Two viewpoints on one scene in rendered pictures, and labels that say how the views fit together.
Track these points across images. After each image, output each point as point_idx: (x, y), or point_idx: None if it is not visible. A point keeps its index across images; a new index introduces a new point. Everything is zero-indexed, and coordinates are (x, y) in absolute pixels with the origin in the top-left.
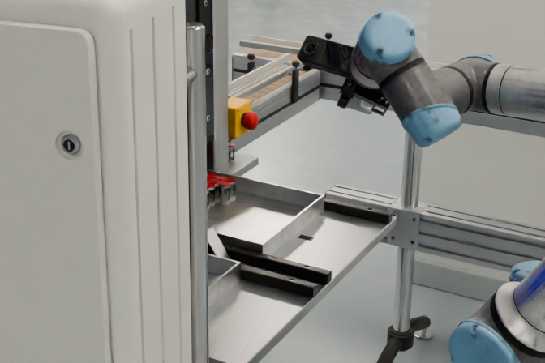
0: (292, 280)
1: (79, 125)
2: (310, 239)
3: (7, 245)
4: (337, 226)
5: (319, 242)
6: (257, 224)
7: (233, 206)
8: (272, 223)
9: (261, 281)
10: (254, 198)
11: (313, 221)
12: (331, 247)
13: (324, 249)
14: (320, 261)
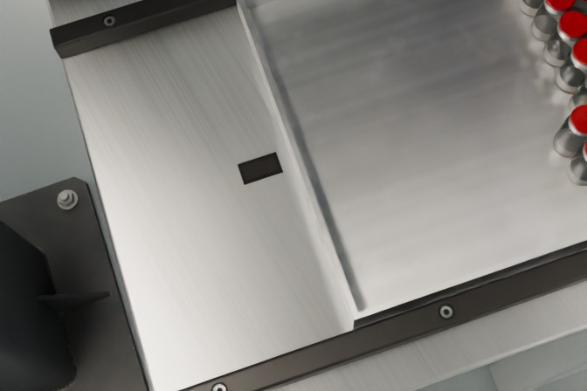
0: None
1: None
2: (245, 168)
3: None
4: (250, 281)
5: (214, 174)
6: (399, 121)
7: (540, 149)
8: (380, 157)
9: None
10: (551, 231)
11: (319, 252)
12: (174, 176)
13: (176, 154)
14: (142, 106)
